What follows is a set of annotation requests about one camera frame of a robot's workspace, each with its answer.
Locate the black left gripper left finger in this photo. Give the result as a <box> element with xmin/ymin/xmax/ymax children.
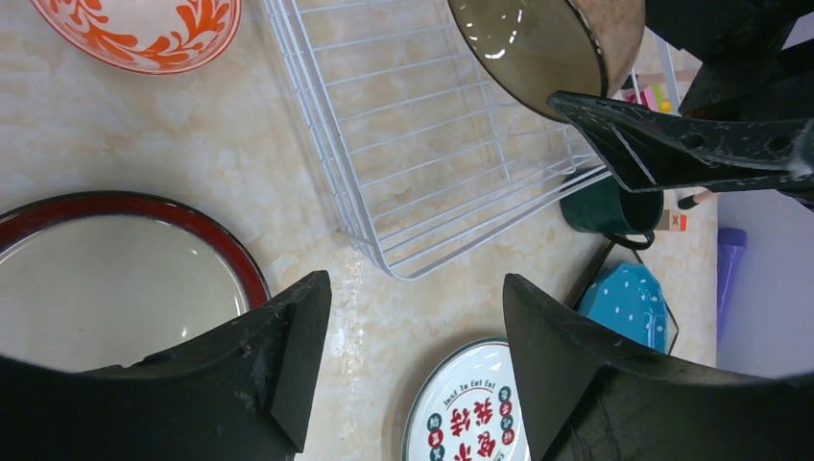
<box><xmin>1</xmin><ymin>270</ymin><xmax>332</xmax><ymax>460</ymax></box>

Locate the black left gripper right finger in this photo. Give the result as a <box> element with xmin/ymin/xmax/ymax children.
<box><xmin>503</xmin><ymin>274</ymin><xmax>813</xmax><ymax>460</ymax></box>

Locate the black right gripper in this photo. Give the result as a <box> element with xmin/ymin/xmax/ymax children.
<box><xmin>548</xmin><ymin>1</ymin><xmax>813</xmax><ymax>208</ymax></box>

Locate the dark green mug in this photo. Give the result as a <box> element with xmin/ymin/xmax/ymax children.
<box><xmin>560</xmin><ymin>178</ymin><xmax>664</xmax><ymax>251</ymax></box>

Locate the white printed plate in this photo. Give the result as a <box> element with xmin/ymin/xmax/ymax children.
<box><xmin>401</xmin><ymin>338</ymin><xmax>531</xmax><ymax>461</ymax></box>

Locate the brown speckled bowl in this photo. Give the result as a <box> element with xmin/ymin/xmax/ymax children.
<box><xmin>448</xmin><ymin>0</ymin><xmax>645</xmax><ymax>122</ymax></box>

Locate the orange patterned bowl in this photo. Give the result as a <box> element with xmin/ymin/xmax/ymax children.
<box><xmin>32</xmin><ymin>0</ymin><xmax>243</xmax><ymax>76</ymax></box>

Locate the pink toy brick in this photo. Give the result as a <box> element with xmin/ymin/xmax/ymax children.
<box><xmin>624</xmin><ymin>85</ymin><xmax>672</xmax><ymax>113</ymax></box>

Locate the blue polka dot plate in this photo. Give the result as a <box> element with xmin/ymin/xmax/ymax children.
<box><xmin>578</xmin><ymin>262</ymin><xmax>668</xmax><ymax>352</ymax></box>

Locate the red rimmed round plate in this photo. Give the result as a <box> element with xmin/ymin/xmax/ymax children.
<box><xmin>1</xmin><ymin>190</ymin><xmax>271</xmax><ymax>373</ymax></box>

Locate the purple handle tool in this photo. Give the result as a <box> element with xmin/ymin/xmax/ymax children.
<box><xmin>716</xmin><ymin>228</ymin><xmax>748</xmax><ymax>344</ymax></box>

